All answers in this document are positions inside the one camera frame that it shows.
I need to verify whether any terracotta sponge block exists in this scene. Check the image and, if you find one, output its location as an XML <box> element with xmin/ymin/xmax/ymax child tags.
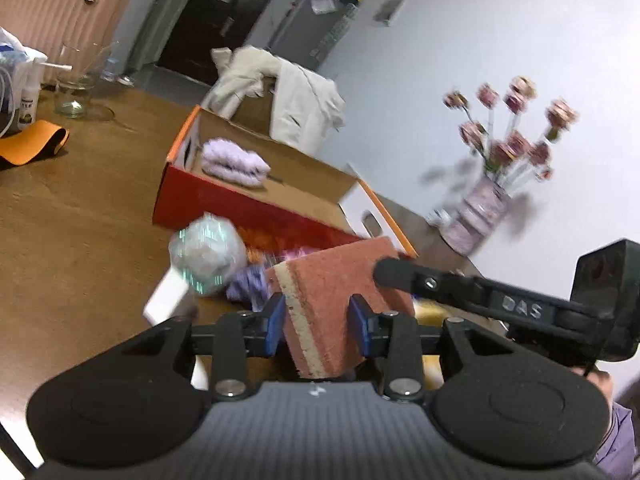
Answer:
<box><xmin>265</xmin><ymin>236</ymin><xmax>414</xmax><ymax>379</ymax></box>

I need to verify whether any purple woven drawstring pouch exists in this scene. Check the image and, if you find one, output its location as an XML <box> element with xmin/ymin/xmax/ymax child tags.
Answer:
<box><xmin>226</xmin><ymin>263</ymin><xmax>270</xmax><ymax>312</ymax></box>

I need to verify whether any lavender towel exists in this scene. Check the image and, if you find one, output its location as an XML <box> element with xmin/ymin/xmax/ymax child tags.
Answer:
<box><xmin>201</xmin><ymin>138</ymin><xmax>271</xmax><ymax>188</ymax></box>

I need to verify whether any person's right hand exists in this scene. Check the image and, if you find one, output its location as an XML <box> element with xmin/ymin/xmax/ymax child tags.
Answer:
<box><xmin>570</xmin><ymin>366</ymin><xmax>614</xmax><ymax>440</ymax></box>

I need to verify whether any red cardboard box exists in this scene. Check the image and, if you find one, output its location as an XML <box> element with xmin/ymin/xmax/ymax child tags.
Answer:
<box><xmin>152</xmin><ymin>106</ymin><xmax>417</xmax><ymax>258</ymax></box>

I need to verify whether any pink textured vase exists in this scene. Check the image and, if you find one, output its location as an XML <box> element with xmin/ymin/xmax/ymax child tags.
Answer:
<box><xmin>439</xmin><ymin>177</ymin><xmax>512</xmax><ymax>256</ymax></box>

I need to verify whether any pink dried flower bouquet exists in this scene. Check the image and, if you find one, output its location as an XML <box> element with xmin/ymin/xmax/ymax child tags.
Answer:
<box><xmin>442</xmin><ymin>76</ymin><xmax>579</xmax><ymax>192</ymax></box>

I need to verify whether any cream jacket on chair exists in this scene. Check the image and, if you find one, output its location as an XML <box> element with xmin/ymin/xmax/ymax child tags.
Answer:
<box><xmin>202</xmin><ymin>46</ymin><xmax>346</xmax><ymax>156</ymax></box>

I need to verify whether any wooden chair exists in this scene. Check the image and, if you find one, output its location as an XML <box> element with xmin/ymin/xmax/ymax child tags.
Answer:
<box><xmin>231</xmin><ymin>77</ymin><xmax>277</xmax><ymax>136</ymax></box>

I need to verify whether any grey refrigerator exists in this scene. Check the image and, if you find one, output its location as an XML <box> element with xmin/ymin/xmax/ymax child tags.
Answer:
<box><xmin>267</xmin><ymin>0</ymin><xmax>359</xmax><ymax>72</ymax></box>

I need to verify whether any clear glass cup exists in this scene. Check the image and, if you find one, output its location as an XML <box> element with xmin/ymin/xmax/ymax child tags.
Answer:
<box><xmin>54</xmin><ymin>44</ymin><xmax>113</xmax><ymax>118</ymax></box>

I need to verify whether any orange fabric band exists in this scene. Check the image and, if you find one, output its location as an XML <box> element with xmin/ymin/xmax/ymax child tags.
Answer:
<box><xmin>0</xmin><ymin>119</ymin><xmax>70</xmax><ymax>167</ymax></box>

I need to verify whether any dark entrance door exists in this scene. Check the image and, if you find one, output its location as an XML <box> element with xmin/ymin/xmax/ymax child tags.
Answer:
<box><xmin>157</xmin><ymin>0</ymin><xmax>271</xmax><ymax>84</ymax></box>

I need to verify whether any white spray bottle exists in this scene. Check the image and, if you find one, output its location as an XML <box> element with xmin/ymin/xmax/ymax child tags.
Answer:
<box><xmin>17</xmin><ymin>60</ymin><xmax>72</xmax><ymax>131</ymax></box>

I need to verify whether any white plastic bag pile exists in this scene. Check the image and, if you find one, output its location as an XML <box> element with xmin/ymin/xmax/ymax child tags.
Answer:
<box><xmin>1</xmin><ymin>28</ymin><xmax>48</xmax><ymax>136</ymax></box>

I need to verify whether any pink hard suitcase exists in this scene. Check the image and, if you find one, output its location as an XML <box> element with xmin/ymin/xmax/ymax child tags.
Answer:
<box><xmin>1</xmin><ymin>0</ymin><xmax>129</xmax><ymax>77</ymax></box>

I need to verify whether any wall electrical panel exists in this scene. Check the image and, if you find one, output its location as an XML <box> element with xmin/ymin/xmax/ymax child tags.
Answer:
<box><xmin>373</xmin><ymin>0</ymin><xmax>406</xmax><ymax>27</ymax></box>

